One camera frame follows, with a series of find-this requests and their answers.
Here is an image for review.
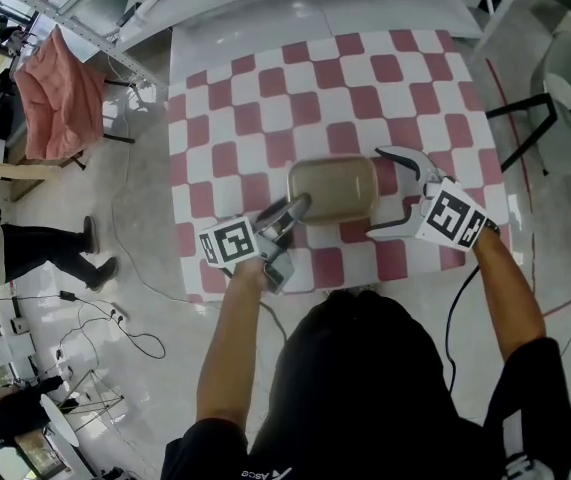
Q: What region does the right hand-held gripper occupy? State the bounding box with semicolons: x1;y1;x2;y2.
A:
367;146;489;253

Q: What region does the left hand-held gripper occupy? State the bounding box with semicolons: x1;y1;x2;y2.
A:
198;192;314;297

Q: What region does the tan rectangular container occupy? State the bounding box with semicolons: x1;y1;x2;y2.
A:
286;153;380;227

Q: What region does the person's right forearm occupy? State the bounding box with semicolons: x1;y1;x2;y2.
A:
472;225;549;364

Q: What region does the person's left forearm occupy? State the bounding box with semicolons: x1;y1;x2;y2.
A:
195;260;286;437

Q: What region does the red white checkered tablecloth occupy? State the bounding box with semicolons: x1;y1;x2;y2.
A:
166;28;512;304

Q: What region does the grey chair with black legs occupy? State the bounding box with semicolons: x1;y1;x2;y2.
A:
484;31;571;177

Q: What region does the person's black shirt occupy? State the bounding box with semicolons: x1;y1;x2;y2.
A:
159;290;571;480

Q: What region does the white remote control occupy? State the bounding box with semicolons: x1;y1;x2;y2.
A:
133;0;167;20

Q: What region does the pink blanket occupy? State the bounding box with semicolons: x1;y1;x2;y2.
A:
13;26;107;162

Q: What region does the wooden board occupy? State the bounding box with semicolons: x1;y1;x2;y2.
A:
0;153;62;203

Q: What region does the white metal shelf rack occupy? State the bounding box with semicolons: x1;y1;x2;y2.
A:
0;0;171;99

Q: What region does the small round white table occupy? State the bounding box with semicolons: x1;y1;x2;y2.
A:
38;392;82;450

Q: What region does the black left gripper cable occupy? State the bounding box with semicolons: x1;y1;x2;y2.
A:
258;301;290;344

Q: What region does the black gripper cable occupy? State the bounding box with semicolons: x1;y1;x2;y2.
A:
258;301;290;344
443;265;481;397

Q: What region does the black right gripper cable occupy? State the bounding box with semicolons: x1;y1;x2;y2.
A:
443;265;481;397

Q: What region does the black floor cable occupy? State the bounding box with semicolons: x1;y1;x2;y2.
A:
57;295;167;362

